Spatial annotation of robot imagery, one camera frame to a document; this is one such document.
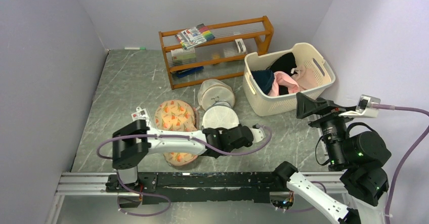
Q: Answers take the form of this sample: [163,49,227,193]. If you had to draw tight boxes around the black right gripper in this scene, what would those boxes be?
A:
[296,91,357,166]

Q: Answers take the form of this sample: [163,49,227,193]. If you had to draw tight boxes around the white mesh laundry bag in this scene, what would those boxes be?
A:
[201,105,240,129]

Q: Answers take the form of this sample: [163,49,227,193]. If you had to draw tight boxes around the dark blue garment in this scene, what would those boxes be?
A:
[251,69,275,95]

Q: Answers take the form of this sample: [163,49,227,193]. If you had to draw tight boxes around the pink bra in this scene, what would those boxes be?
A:
[268,71,301,97]

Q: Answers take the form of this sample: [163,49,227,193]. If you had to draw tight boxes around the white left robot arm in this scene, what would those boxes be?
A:
[112,120,257,192]

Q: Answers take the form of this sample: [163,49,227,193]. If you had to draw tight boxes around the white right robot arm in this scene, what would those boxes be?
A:
[273,93,391,223]

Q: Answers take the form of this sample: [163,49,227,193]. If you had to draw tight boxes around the beige mesh laundry bag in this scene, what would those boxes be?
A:
[197,79,236,110]

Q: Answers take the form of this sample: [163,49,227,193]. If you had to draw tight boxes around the floral orange laundry bag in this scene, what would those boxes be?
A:
[154,100,197,166]

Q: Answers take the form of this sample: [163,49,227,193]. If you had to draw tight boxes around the cream plastic laundry basket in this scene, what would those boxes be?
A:
[243,42,336,116]

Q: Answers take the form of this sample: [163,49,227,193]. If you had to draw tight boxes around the pink garment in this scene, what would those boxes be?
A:
[291,65,319,91]

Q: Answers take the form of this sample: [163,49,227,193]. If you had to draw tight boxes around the black garment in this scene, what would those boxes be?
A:
[269,53,297,76]

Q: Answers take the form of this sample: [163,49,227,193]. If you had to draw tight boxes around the blue flat box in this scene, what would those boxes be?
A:
[175,66,204,78]

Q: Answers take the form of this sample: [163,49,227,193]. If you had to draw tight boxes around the orange wooden shelf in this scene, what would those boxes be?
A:
[158,16,274,90]

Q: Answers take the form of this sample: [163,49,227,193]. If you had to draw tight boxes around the clear blister pack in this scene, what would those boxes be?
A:
[131,106,150,121]

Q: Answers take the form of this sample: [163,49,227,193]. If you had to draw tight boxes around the white green box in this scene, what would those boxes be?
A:
[170,48,196,61]

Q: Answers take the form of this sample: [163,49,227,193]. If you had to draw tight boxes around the white clip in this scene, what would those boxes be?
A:
[235,38,247,54]

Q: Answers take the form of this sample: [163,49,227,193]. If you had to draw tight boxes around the colour marker pack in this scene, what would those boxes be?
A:
[175,23,215,50]

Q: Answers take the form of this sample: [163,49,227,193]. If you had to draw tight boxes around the green white marker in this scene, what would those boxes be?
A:
[124,47,146,51]

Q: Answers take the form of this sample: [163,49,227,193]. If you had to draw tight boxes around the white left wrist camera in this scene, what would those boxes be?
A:
[250,125,266,144]

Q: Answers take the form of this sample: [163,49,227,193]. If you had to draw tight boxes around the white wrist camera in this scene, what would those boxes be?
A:
[250,125,266,144]
[339,95,381,119]

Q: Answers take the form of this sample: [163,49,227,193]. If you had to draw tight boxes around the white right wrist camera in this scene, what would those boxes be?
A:
[339,95,381,119]

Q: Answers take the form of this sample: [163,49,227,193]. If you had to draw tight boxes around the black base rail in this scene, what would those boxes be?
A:
[105,171,295,206]

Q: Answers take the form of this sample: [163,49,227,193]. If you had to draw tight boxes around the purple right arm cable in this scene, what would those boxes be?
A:
[275,104,429,224]

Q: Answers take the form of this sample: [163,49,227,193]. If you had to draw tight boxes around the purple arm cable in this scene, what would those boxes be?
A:
[96,125,273,216]
[275,104,429,224]

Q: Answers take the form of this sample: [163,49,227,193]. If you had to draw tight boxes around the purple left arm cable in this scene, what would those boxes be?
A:
[96,125,273,216]

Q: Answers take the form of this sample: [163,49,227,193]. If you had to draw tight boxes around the aluminium frame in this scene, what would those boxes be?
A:
[45,171,359,224]

